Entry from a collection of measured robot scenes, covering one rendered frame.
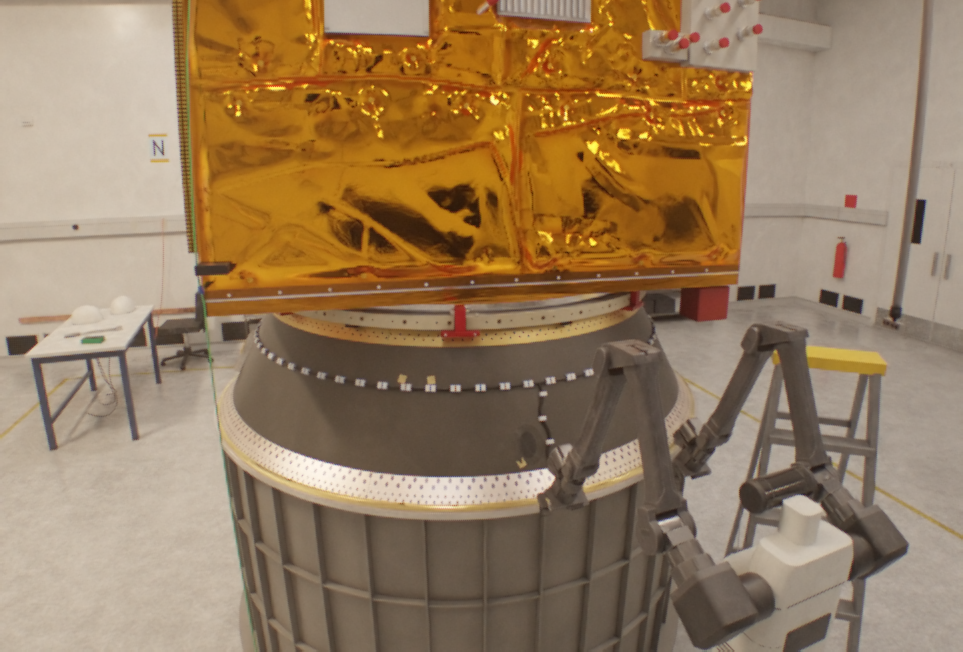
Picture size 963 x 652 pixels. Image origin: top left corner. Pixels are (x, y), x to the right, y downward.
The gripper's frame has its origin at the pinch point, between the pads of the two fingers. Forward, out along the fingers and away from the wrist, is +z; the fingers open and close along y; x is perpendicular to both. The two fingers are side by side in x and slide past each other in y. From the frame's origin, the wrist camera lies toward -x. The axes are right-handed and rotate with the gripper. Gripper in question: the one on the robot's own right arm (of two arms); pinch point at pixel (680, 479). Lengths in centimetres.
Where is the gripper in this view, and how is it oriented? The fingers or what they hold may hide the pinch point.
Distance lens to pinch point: 196.4
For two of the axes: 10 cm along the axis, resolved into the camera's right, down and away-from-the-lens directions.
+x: 2.9, 6.6, -6.9
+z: -1.7, 7.5, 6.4
